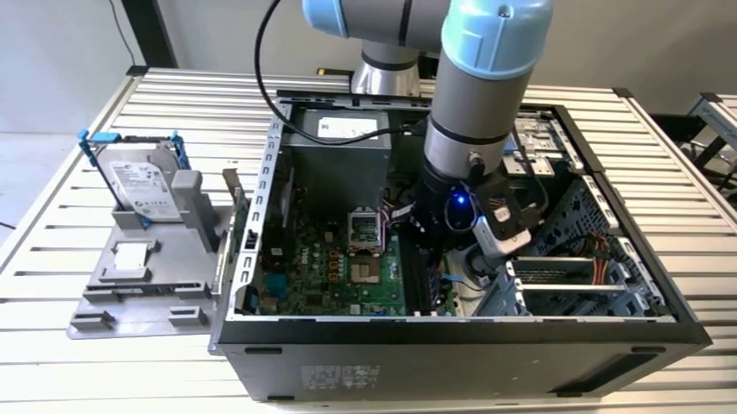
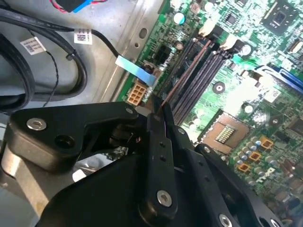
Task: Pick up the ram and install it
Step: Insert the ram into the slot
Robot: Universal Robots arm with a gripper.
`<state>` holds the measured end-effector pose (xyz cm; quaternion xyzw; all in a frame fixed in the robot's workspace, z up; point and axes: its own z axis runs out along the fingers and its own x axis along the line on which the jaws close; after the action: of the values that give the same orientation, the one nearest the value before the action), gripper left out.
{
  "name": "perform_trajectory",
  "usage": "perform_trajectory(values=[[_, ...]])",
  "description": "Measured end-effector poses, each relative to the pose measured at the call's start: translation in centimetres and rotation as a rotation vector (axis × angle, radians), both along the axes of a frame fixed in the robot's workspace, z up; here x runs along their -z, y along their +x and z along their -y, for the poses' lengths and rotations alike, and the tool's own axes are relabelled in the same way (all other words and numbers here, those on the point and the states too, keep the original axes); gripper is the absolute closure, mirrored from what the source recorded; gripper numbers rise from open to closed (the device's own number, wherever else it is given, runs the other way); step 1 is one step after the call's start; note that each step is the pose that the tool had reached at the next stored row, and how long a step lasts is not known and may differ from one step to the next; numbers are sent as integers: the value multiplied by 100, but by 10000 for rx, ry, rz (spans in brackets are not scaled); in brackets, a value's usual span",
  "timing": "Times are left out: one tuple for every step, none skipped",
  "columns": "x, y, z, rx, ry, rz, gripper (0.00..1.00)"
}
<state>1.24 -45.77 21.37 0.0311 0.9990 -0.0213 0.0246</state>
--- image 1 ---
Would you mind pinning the grey power supply unit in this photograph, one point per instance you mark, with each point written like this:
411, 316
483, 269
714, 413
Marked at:
334, 172

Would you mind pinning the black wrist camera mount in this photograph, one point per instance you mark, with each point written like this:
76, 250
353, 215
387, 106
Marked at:
501, 194

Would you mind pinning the green graphics card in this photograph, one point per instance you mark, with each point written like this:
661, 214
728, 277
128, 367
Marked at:
236, 190

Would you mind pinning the grey parts rack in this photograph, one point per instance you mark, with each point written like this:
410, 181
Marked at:
172, 259

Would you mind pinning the grey metal drive cage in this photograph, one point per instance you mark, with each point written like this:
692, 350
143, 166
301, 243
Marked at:
541, 129

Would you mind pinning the black vertical post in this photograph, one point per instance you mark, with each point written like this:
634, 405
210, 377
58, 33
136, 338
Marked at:
152, 34

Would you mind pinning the metal disk bay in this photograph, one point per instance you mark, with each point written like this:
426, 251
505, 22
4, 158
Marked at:
576, 292

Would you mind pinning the CPU socket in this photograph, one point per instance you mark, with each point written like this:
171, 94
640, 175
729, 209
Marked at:
366, 271

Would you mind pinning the blue slot retention latch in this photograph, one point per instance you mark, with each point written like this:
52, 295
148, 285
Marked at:
253, 302

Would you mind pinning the teal board connector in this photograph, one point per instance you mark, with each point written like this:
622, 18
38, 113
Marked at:
277, 288

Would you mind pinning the background metal slat table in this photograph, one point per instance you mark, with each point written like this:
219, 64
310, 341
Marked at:
717, 112

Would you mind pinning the hard disk in blue carrier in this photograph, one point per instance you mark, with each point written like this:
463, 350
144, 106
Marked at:
138, 185

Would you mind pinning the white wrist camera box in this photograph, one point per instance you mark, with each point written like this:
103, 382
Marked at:
501, 239

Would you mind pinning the silver CPU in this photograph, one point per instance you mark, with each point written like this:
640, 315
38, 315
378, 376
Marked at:
130, 257

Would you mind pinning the black RAM slot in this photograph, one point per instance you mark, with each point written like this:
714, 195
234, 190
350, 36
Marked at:
410, 284
417, 285
425, 286

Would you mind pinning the green motherboard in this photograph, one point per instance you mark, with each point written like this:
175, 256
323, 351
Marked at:
311, 293

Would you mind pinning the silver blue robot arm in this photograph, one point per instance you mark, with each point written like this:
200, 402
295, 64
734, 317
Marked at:
478, 108

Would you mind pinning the black case fan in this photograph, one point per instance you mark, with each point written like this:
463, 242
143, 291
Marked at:
279, 224

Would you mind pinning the black open PC case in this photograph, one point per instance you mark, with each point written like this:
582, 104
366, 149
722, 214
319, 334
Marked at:
403, 366

